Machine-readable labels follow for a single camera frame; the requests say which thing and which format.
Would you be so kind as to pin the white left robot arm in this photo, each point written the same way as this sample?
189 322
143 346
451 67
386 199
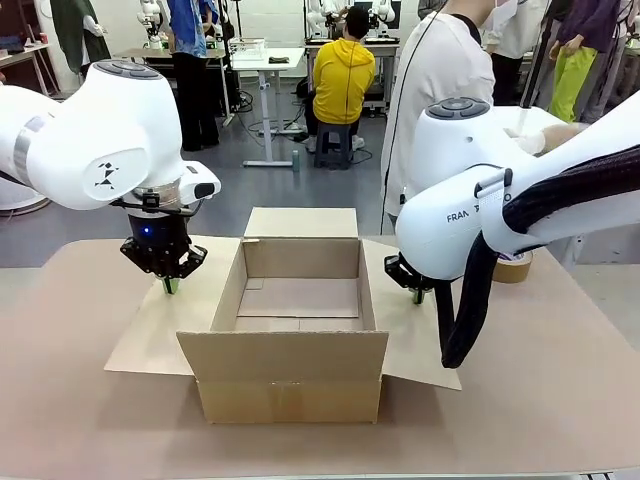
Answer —
100 125

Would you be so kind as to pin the grey plastic stool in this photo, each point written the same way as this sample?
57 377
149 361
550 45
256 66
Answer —
332 145

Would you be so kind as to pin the person in blue patterned shirt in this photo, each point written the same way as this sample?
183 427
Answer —
197 75

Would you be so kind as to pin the white height-adjustable desk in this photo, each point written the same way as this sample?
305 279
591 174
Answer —
270 62

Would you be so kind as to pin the wooden background table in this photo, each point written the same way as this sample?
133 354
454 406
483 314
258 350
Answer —
150 52

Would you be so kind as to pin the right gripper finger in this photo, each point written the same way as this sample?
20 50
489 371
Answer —
423 295
397 267

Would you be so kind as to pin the person in yellow hoodie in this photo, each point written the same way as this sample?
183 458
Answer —
342 80

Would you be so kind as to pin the small white background robot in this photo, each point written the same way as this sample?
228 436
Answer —
150 20

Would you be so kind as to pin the person in white shirt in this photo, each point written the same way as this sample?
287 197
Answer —
440 75

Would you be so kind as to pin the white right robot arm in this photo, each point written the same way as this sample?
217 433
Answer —
450 230

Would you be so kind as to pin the brown cardboard box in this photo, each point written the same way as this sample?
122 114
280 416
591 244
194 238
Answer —
285 395

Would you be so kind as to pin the black slanted pole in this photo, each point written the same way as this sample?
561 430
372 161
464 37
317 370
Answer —
539 50

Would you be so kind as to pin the background person pale jacket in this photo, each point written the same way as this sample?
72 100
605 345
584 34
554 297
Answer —
505 45

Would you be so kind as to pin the person in purple top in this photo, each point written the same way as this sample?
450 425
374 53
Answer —
592 20

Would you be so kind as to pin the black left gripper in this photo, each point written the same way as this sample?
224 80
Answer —
160 235

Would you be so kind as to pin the brown packing tape roll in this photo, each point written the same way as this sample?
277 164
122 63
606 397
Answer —
515 272

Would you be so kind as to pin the lime green garment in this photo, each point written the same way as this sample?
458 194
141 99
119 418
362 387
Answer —
570 85

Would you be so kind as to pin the white gloved hand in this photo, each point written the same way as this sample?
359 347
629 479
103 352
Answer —
532 141

